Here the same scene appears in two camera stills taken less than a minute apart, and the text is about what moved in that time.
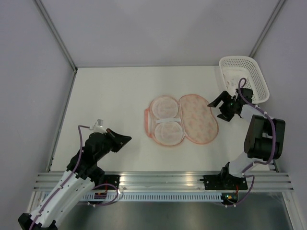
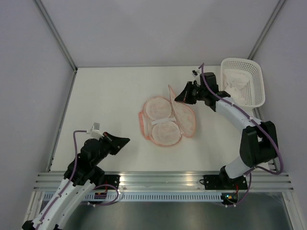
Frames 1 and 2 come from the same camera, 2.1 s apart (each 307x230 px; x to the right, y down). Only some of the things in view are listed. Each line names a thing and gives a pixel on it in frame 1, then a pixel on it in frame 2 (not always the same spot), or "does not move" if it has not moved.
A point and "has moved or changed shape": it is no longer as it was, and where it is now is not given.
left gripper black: (120, 140) does not move
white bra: (232, 76) does not move
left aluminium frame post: (55, 34) does not move
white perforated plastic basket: (242, 72) does not move
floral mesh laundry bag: (168, 120) has moved or changed shape
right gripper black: (225, 97) to (184, 96)
